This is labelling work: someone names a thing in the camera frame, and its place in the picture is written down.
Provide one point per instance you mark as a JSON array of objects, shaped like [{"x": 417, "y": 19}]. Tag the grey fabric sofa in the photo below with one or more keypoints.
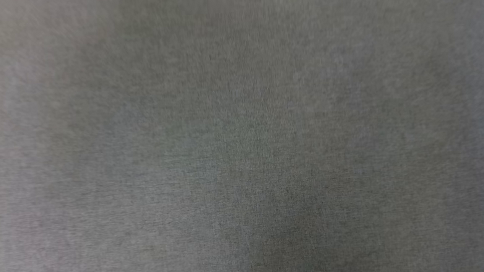
[{"x": 242, "y": 136}]

